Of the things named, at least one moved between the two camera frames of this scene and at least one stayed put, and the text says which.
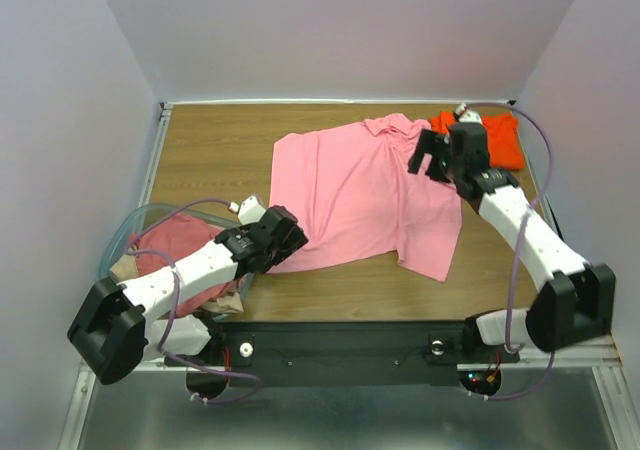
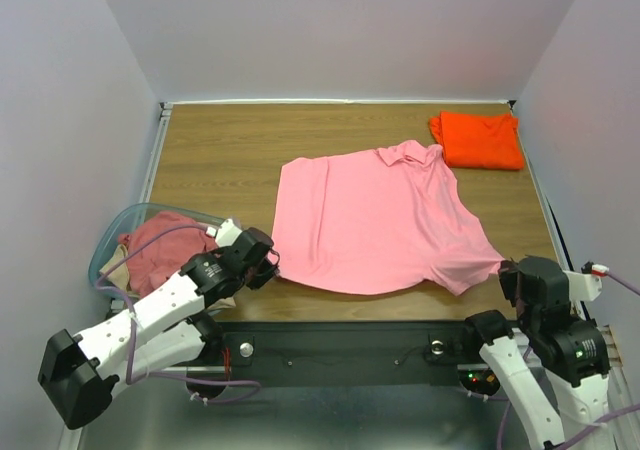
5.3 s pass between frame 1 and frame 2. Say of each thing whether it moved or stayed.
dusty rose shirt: stayed
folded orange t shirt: stayed
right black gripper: moved
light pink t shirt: moved
